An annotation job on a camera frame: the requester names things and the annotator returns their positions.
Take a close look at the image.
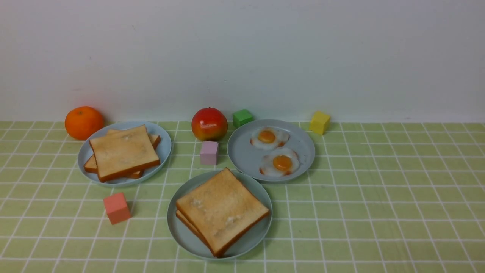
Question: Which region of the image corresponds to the toast slice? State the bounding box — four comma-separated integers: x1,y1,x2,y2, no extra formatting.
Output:
89,125,161,183
84,129,161,179
175,210,210,249
175,168,269,259

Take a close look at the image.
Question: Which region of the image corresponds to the green cube block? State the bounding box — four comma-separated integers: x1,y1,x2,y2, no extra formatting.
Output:
232,109,253,128

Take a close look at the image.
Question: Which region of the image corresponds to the back fried egg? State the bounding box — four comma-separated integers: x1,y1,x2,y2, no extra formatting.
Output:
250,127,290,151

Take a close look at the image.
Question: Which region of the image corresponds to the fried egg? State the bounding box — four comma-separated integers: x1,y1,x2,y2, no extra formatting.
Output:
250,127,290,151
259,147,301,177

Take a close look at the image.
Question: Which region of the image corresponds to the grey blue egg plate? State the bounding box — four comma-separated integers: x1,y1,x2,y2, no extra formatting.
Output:
227,119,316,184

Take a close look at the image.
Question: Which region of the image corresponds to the red yellow apple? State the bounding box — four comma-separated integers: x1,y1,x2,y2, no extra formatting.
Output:
192,107,228,141

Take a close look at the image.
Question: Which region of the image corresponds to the pink cube block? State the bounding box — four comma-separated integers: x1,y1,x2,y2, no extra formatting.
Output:
200,141,219,166

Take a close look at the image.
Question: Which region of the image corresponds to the front fried egg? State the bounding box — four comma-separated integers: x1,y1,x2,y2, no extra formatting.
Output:
259,147,301,177

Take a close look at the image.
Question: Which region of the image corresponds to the yellow cube block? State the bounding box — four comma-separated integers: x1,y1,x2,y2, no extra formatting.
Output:
309,111,331,135

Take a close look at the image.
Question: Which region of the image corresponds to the blue bread plate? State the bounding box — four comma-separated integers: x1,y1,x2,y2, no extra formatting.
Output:
78,121,172,188

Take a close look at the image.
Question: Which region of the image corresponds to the teal front plate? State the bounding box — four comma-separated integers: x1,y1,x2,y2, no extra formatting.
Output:
166,170,274,261

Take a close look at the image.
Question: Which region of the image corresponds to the salmon cube block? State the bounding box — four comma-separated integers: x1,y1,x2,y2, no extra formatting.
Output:
103,192,131,225

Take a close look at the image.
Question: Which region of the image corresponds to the orange tangerine fruit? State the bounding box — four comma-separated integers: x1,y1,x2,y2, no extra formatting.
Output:
64,107,105,141

